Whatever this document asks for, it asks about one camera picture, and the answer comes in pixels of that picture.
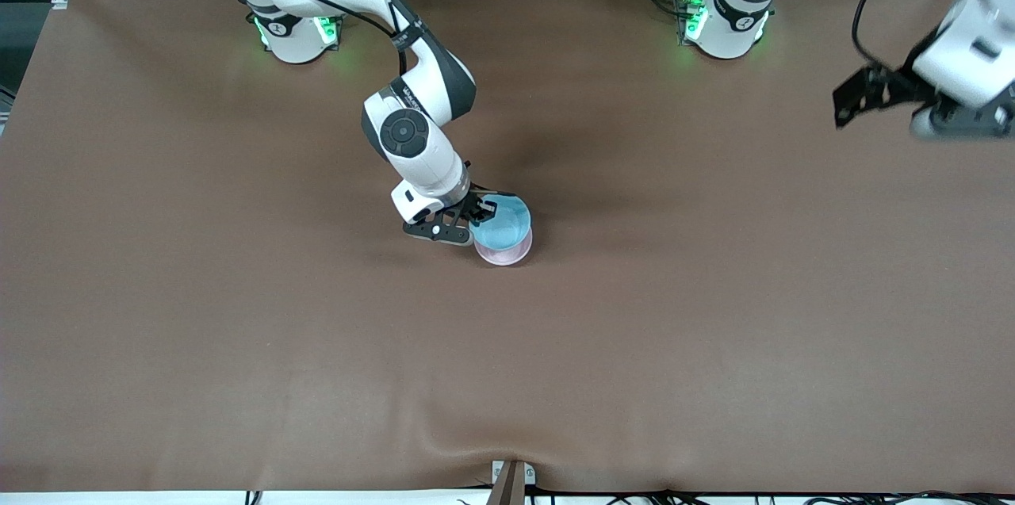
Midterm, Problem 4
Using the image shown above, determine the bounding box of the blue bowl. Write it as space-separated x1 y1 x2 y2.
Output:
469 194 532 252

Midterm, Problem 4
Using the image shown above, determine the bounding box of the pink bowl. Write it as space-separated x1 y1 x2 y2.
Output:
473 229 534 266

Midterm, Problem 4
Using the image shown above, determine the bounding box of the brown table cover cloth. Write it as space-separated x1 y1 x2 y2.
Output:
0 0 1015 495

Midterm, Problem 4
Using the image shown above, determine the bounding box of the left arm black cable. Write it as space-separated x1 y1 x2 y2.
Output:
852 0 960 70

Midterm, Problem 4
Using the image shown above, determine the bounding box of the grey metal bracket plate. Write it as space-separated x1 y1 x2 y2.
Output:
492 459 537 487

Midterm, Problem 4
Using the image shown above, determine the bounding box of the brown camera pole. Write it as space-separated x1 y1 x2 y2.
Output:
487 461 526 505

